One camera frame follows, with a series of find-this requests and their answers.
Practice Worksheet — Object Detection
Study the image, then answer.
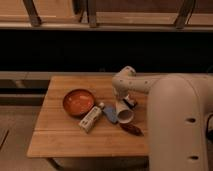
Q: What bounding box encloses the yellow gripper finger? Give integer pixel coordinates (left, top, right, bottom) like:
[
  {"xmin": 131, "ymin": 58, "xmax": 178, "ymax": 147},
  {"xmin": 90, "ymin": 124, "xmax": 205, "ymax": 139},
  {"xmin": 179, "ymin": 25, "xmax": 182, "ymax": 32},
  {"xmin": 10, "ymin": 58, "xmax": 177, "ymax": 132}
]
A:
[{"xmin": 123, "ymin": 97, "xmax": 137, "ymax": 109}]

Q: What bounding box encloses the blue eraser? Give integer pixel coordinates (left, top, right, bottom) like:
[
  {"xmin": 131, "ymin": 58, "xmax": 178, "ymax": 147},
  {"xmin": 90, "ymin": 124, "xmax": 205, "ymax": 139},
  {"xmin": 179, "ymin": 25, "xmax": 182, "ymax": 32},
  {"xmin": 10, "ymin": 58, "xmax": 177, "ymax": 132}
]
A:
[{"xmin": 103, "ymin": 106, "xmax": 118, "ymax": 124}]

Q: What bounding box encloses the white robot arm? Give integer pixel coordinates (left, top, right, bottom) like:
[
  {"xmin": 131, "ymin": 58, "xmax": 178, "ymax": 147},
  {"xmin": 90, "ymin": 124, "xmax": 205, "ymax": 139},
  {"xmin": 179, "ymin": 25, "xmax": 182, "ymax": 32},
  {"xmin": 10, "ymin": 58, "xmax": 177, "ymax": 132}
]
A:
[{"xmin": 112, "ymin": 66, "xmax": 213, "ymax": 171}]

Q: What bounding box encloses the white cup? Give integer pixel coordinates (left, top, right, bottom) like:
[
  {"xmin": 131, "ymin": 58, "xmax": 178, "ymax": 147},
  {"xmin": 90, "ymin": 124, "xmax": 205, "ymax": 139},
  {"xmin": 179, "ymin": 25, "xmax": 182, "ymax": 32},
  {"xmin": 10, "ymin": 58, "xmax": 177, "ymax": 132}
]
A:
[{"xmin": 115, "ymin": 101, "xmax": 134, "ymax": 124}]

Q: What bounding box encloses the dark red chili pepper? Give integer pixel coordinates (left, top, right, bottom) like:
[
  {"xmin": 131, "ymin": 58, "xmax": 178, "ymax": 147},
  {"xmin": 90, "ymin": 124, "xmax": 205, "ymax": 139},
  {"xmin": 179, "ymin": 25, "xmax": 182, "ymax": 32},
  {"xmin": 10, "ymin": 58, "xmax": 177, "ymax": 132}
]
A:
[{"xmin": 120, "ymin": 123, "xmax": 143, "ymax": 136}]

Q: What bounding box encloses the white bottle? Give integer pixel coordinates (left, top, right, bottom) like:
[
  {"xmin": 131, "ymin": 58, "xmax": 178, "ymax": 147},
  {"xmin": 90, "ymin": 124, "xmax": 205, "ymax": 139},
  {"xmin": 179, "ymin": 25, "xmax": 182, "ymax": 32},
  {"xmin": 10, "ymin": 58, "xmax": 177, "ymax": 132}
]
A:
[{"xmin": 79, "ymin": 102, "xmax": 105, "ymax": 133}]

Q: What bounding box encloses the orange bowl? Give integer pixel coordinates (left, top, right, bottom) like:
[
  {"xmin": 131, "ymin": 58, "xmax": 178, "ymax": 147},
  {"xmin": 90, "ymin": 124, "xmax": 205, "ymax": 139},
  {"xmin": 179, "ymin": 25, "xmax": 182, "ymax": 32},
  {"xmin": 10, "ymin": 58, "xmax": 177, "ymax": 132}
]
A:
[{"xmin": 63, "ymin": 89, "xmax": 95, "ymax": 117}]

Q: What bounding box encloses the wooden table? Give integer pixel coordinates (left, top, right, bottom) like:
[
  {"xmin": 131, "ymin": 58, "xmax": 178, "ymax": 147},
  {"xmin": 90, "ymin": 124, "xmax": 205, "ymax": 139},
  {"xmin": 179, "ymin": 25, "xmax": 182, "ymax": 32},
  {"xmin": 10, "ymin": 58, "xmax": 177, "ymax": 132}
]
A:
[{"xmin": 27, "ymin": 76, "xmax": 149, "ymax": 158}]

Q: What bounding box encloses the dark chair leg middle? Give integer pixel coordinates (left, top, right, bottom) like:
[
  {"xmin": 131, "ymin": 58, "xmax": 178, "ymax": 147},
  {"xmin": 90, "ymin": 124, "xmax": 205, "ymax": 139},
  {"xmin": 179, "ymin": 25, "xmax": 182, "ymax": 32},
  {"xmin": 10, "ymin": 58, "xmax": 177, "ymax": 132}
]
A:
[{"xmin": 87, "ymin": 0, "xmax": 97, "ymax": 28}]

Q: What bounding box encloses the dark chair leg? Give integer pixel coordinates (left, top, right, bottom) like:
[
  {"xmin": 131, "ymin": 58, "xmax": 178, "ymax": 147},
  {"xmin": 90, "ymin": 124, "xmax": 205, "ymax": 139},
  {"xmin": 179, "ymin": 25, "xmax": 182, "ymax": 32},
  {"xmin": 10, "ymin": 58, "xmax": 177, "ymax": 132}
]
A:
[
  {"xmin": 174, "ymin": 0, "xmax": 196, "ymax": 29},
  {"xmin": 23, "ymin": 0, "xmax": 41, "ymax": 27},
  {"xmin": 87, "ymin": 0, "xmax": 97, "ymax": 28}
]

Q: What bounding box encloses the dark chair leg right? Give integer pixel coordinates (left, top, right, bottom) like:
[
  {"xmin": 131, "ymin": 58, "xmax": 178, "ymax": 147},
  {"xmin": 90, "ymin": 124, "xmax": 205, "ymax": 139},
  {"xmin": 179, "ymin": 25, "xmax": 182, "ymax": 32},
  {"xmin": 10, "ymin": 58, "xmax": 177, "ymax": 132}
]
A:
[{"xmin": 174, "ymin": 0, "xmax": 196, "ymax": 29}]

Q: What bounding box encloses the dark chair leg left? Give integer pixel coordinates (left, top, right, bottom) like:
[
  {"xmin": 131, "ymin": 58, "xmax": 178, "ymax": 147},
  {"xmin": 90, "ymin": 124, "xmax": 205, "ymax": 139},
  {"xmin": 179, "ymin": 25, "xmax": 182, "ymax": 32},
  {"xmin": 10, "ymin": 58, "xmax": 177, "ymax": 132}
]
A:
[{"xmin": 23, "ymin": 0, "xmax": 41, "ymax": 27}]

